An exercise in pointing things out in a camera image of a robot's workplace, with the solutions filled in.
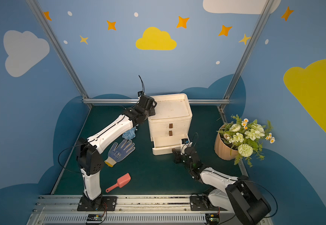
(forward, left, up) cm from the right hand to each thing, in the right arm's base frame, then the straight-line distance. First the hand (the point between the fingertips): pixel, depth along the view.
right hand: (175, 149), depth 88 cm
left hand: (+19, +17, +19) cm, 32 cm away
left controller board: (-38, +41, -8) cm, 56 cm away
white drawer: (+5, +7, -4) cm, 10 cm away
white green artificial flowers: (-3, -34, +22) cm, 40 cm away
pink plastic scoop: (-21, +31, -5) cm, 38 cm away
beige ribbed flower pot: (-1, -28, +4) cm, 28 cm away
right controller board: (-34, -21, -10) cm, 41 cm away
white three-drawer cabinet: (+11, +3, +14) cm, 18 cm away
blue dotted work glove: (-3, +38, -7) cm, 39 cm away
